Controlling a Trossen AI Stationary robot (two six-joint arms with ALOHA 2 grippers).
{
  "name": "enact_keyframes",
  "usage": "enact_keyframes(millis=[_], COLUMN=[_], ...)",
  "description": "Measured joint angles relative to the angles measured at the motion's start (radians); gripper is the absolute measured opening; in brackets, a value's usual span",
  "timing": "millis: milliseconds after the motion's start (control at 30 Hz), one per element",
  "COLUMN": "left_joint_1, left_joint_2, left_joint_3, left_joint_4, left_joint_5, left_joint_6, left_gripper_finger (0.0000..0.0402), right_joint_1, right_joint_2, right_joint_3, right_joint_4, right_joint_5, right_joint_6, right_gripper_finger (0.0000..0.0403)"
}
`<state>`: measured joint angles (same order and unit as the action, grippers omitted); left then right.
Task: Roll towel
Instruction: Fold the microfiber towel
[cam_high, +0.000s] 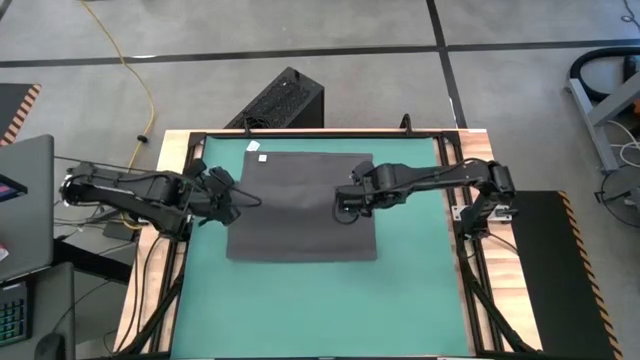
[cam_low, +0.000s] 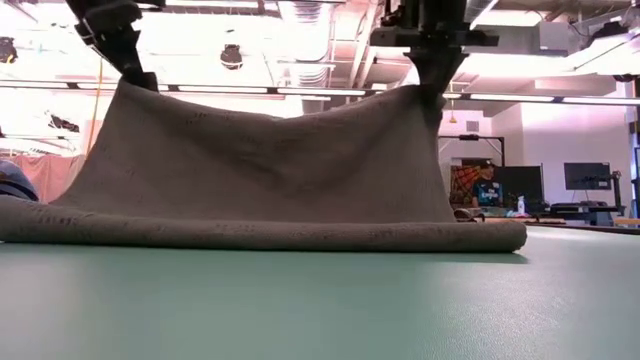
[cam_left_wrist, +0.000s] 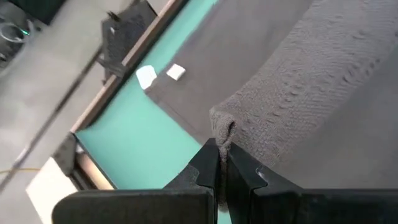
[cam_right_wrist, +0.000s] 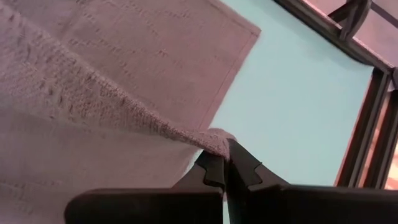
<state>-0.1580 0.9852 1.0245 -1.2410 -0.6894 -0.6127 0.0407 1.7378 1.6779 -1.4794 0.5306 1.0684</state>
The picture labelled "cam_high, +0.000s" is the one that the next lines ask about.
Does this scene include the black computer mouse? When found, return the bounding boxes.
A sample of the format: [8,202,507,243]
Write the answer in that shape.
[33,332,67,360]

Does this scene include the green table mat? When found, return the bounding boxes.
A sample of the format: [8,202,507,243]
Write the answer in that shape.
[169,135,471,359]

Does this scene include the dark grey desk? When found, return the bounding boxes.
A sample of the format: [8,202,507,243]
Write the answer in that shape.
[0,260,76,360]

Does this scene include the black power adapter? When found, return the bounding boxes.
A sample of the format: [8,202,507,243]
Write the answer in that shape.
[102,222,137,242]

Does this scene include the black computer tower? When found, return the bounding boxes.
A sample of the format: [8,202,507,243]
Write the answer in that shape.
[224,66,325,130]

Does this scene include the white cables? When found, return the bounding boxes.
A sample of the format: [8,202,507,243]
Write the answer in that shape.
[607,119,640,169]

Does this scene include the black screen device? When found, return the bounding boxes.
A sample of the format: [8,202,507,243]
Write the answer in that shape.
[0,172,29,204]

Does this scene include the grey closed laptop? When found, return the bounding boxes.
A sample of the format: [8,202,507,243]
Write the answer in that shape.
[0,133,55,284]

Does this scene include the black hose loop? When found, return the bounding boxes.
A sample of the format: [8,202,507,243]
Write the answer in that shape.
[569,45,640,104]

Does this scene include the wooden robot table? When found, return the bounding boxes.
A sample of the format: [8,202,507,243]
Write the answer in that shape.
[113,128,544,356]

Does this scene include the thin black floor cable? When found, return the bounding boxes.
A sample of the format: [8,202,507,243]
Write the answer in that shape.
[53,155,166,174]

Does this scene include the black metal table frame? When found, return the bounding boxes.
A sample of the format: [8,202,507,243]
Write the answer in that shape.
[117,127,539,360]

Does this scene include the black mat orange striped edge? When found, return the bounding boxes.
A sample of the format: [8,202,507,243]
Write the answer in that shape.
[0,82,42,147]
[502,189,624,360]

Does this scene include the grey metal stand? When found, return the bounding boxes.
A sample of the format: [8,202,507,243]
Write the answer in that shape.
[564,69,640,174]

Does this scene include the backlit black keyboard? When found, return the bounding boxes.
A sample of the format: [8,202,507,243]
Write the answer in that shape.
[0,279,35,347]

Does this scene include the yellow floor cable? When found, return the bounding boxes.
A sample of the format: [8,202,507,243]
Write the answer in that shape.
[79,0,157,231]

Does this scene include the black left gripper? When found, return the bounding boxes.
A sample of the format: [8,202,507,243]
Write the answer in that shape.
[189,158,242,227]

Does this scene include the grey woven towel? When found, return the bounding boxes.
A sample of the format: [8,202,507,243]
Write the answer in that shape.
[225,140,379,263]

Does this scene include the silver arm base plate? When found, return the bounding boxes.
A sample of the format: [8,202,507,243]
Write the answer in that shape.
[452,203,519,221]

